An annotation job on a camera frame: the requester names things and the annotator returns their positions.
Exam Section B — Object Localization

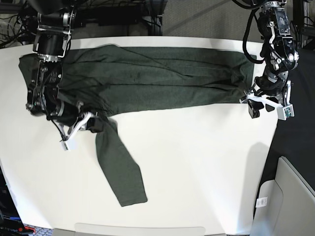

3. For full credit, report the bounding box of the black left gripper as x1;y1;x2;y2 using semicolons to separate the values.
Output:
248;72;288;118

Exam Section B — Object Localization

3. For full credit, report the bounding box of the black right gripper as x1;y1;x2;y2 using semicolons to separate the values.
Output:
46;100;108;133

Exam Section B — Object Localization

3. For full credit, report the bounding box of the dark green long-sleeve shirt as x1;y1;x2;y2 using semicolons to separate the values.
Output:
19;45;254;207

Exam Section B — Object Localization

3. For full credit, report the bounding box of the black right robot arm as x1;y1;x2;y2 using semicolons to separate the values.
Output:
26;0;105;135

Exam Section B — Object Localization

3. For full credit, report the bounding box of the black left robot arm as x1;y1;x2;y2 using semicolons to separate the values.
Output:
234;0;299;120

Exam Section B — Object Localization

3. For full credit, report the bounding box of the grey plastic bin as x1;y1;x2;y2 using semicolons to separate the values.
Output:
250;157;315;236

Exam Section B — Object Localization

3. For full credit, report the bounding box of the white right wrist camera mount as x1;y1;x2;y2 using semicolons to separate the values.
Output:
58;112;98;151

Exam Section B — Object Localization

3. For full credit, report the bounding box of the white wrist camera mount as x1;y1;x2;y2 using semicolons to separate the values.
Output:
239;80;295;121
58;112;98;151

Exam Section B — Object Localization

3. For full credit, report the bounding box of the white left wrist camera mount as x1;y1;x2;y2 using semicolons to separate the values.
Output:
239;80;295;121

